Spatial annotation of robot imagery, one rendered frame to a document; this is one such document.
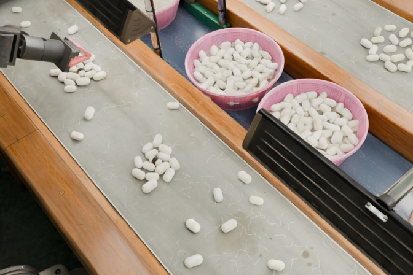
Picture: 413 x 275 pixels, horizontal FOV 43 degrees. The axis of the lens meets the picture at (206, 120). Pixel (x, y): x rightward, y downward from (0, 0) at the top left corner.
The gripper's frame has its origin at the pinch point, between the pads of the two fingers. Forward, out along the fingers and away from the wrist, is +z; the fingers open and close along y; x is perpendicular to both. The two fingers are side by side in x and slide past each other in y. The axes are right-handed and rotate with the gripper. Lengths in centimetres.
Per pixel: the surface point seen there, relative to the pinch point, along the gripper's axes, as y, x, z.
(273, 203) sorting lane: -60, 2, 13
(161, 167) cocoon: -37.1, 8.9, 1.3
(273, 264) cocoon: -71, 8, 4
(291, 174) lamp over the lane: -72, -17, -15
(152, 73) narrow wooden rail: -10.7, -2.3, 13.6
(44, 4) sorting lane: 41.1, 2.5, 9.8
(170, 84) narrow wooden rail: -17.5, -3.0, 14.3
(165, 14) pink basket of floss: 9.7, -13.0, 29.6
